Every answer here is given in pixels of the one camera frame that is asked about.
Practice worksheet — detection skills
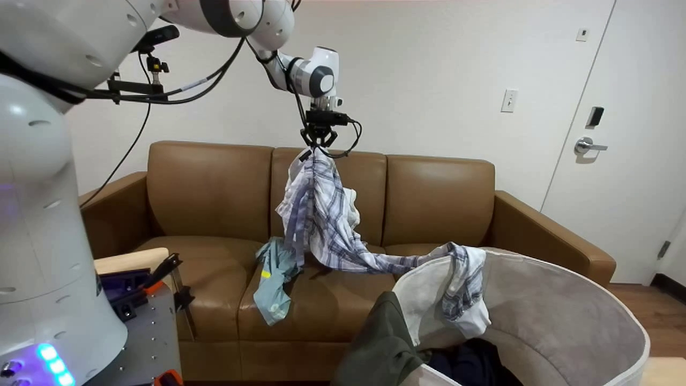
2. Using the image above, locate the dark navy garment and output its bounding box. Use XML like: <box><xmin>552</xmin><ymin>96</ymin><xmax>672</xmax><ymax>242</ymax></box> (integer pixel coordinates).
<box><xmin>423</xmin><ymin>339</ymin><xmax>524</xmax><ymax>386</ymax></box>

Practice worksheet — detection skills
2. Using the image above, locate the white fabric laundry bag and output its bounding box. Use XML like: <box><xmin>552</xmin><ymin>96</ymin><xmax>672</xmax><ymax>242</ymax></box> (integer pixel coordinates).
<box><xmin>392</xmin><ymin>249</ymin><xmax>649</xmax><ymax>386</ymax></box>

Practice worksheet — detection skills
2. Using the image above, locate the light blue t-shirt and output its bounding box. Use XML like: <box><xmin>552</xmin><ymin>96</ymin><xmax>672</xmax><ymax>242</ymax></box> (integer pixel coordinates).
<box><xmin>253</xmin><ymin>238</ymin><xmax>305</xmax><ymax>327</ymax></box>

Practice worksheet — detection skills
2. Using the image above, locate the dark green garment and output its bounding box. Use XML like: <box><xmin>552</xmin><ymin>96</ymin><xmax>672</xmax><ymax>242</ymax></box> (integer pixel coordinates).
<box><xmin>332</xmin><ymin>292</ymin><xmax>423</xmax><ymax>386</ymax></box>

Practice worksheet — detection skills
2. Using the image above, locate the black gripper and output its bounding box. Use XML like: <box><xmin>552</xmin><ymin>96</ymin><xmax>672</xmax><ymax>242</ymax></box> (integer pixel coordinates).
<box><xmin>300</xmin><ymin>109</ymin><xmax>351</xmax><ymax>146</ymax></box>

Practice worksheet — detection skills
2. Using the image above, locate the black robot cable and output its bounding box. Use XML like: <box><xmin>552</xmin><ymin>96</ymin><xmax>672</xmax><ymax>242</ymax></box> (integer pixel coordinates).
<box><xmin>0</xmin><ymin>35</ymin><xmax>365</xmax><ymax>210</ymax></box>

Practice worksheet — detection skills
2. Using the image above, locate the blue plaid shirt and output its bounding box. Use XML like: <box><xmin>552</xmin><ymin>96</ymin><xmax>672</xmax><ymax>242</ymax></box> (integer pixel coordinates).
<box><xmin>276</xmin><ymin>148</ymin><xmax>492</xmax><ymax>339</ymax></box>

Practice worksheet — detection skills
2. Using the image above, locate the beige block on table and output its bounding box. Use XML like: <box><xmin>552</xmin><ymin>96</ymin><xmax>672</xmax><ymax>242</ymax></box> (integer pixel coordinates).
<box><xmin>95</xmin><ymin>247</ymin><xmax>169</xmax><ymax>274</ymax></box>

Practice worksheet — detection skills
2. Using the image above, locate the white light switch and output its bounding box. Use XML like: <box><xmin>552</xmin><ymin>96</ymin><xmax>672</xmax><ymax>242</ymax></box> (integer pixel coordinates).
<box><xmin>499</xmin><ymin>90</ymin><xmax>517</xmax><ymax>115</ymax></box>

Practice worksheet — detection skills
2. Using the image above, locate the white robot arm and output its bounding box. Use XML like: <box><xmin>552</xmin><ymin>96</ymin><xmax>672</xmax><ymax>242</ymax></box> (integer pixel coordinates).
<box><xmin>0</xmin><ymin>0</ymin><xmax>338</xmax><ymax>386</ymax></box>

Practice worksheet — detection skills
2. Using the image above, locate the grey perforated robot table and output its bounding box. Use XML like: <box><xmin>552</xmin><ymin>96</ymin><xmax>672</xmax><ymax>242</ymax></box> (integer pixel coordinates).
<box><xmin>85</xmin><ymin>289</ymin><xmax>185</xmax><ymax>386</ymax></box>

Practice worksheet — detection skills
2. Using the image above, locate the black camera on mount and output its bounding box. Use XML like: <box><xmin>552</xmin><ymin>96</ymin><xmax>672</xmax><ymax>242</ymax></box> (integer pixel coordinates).
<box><xmin>90</xmin><ymin>27</ymin><xmax>180</xmax><ymax>104</ymax></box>

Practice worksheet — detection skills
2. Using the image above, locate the white door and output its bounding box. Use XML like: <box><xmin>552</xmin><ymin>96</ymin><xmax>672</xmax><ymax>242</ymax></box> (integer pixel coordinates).
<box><xmin>544</xmin><ymin>0</ymin><xmax>686</xmax><ymax>284</ymax></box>

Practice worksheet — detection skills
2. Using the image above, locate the brown leather couch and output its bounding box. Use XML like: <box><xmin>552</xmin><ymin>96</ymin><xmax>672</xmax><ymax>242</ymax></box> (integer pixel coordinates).
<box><xmin>82</xmin><ymin>141</ymin><xmax>616</xmax><ymax>385</ymax></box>

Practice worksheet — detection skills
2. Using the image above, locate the black door card reader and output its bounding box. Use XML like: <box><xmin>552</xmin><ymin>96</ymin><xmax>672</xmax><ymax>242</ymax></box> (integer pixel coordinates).
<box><xmin>586</xmin><ymin>108</ymin><xmax>604</xmax><ymax>130</ymax></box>

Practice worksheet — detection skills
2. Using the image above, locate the silver door handle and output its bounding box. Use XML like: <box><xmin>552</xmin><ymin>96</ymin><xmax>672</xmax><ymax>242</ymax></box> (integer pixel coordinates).
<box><xmin>574</xmin><ymin>138</ymin><xmax>602</xmax><ymax>159</ymax></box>

